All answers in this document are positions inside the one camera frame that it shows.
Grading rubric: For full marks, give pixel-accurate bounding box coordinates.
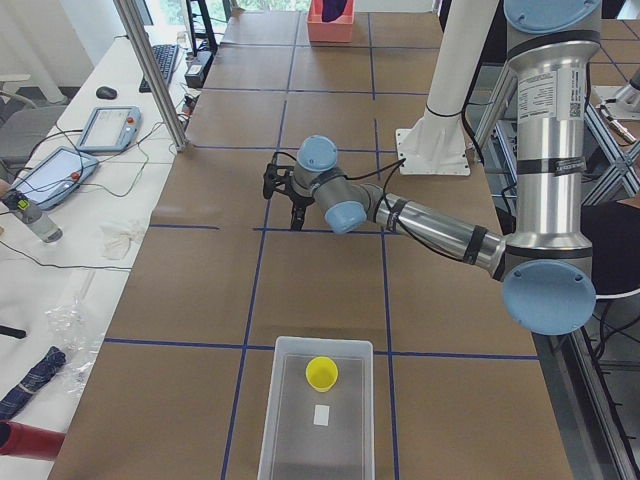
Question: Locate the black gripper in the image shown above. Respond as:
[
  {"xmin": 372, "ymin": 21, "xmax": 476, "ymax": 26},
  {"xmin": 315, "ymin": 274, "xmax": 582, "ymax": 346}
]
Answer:
[{"xmin": 289, "ymin": 188, "xmax": 314, "ymax": 231}]

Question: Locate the yellow plastic cup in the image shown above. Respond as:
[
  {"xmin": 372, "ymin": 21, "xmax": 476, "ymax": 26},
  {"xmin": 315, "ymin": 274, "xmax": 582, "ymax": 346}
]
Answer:
[{"xmin": 305, "ymin": 356, "xmax": 339, "ymax": 393}]

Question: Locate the purple cloth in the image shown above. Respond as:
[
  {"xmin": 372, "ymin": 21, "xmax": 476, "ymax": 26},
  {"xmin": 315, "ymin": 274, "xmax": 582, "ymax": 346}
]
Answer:
[{"xmin": 321, "ymin": 0, "xmax": 347, "ymax": 23}]

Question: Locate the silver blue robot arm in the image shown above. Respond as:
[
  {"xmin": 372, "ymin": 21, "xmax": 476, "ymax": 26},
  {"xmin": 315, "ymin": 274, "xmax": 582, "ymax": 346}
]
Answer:
[{"xmin": 284, "ymin": 1, "xmax": 601, "ymax": 335}]

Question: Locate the translucent white plastic box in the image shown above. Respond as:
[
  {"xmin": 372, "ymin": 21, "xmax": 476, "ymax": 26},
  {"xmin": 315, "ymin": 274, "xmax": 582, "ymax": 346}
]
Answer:
[{"xmin": 257, "ymin": 336, "xmax": 375, "ymax": 479}]

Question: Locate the crumpled white tissue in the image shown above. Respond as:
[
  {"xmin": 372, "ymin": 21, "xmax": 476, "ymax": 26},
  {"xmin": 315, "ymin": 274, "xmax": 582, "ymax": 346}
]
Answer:
[{"xmin": 99, "ymin": 220, "xmax": 147, "ymax": 260}]

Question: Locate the pink plastic tray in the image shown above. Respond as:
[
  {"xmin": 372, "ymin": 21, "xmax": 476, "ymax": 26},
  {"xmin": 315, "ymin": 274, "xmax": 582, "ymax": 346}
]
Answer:
[{"xmin": 306, "ymin": 0, "xmax": 354, "ymax": 43}]

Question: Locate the blue teach pendant far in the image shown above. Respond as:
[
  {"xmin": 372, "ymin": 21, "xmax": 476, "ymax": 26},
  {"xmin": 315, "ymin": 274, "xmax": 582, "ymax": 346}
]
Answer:
[{"xmin": 77, "ymin": 106, "xmax": 142, "ymax": 155}]

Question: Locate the blue teach pendant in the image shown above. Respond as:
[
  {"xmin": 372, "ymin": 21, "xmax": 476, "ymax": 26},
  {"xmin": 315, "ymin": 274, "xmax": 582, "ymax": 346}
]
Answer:
[
  {"xmin": 77, "ymin": 106, "xmax": 142, "ymax": 155},
  {"xmin": 12, "ymin": 147, "xmax": 99, "ymax": 211}
]

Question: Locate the black keyboard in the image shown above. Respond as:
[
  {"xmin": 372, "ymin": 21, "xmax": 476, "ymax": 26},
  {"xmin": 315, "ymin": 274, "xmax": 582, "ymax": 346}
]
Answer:
[{"xmin": 152, "ymin": 44, "xmax": 180, "ymax": 86}]

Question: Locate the black computer mouse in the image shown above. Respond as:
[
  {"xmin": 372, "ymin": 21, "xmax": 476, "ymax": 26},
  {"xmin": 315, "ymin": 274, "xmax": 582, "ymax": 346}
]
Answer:
[{"xmin": 95, "ymin": 86, "xmax": 118, "ymax": 100}]

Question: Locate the blue teach pendant near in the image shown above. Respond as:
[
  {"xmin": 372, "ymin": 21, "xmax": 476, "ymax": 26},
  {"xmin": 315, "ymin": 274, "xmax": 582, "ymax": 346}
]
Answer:
[{"xmin": 12, "ymin": 147, "xmax": 99, "ymax": 211}]

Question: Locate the crumpled clear plastic bag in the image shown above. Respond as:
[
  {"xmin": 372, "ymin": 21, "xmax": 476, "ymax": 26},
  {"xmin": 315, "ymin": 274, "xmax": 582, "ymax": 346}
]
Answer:
[{"xmin": 45, "ymin": 300, "xmax": 104, "ymax": 398}]

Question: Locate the clear water bottle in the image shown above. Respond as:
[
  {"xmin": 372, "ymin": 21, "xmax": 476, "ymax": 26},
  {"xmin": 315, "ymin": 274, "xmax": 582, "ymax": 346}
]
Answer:
[{"xmin": 1, "ymin": 189, "xmax": 63, "ymax": 243}]

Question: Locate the folded blue umbrella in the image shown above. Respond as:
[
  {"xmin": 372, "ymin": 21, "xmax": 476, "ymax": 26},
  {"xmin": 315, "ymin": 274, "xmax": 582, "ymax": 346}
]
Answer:
[{"xmin": 1, "ymin": 346, "xmax": 66, "ymax": 420}]

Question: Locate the red cylinder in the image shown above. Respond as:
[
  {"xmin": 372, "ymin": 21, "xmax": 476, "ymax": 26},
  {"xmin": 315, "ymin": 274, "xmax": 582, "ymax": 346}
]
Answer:
[{"xmin": 1, "ymin": 420, "xmax": 66, "ymax": 461}]

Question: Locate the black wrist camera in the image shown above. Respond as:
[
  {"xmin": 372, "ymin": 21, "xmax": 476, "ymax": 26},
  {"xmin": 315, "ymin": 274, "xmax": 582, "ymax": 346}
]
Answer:
[{"xmin": 262, "ymin": 162, "xmax": 294, "ymax": 200}]

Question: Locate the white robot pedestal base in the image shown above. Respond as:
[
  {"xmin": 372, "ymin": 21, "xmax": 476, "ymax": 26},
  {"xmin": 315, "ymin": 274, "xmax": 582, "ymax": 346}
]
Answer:
[{"xmin": 396, "ymin": 0, "xmax": 499, "ymax": 176}]

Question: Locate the aluminium frame post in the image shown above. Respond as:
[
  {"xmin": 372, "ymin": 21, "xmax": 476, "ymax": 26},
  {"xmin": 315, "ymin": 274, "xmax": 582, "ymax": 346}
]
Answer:
[{"xmin": 113, "ymin": 0, "xmax": 188, "ymax": 152}]

